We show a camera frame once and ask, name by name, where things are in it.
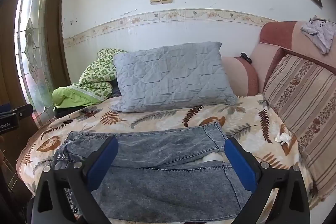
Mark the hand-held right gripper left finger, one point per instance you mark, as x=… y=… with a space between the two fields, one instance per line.
x=103 y=162

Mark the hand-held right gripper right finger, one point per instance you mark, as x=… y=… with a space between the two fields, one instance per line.
x=240 y=167

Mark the grey-blue denim pants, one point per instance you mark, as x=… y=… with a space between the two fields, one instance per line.
x=162 y=182

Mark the crumpled white tissue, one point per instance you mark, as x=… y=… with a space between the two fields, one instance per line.
x=283 y=138

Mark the leaf print blanket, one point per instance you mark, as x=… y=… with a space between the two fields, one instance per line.
x=157 y=116

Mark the wooden door with patterned glass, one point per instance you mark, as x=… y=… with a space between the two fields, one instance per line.
x=34 y=43

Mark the green patterned quilt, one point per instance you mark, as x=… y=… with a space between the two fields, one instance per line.
x=97 y=77

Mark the striped floral cushion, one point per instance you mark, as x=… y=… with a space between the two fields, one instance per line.
x=302 y=98

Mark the grey quilted pillow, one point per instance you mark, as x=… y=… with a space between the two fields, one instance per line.
x=170 y=77

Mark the small black object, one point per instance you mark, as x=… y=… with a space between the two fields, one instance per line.
x=246 y=57

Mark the crumpled grey cloth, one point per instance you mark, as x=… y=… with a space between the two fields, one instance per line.
x=320 y=32

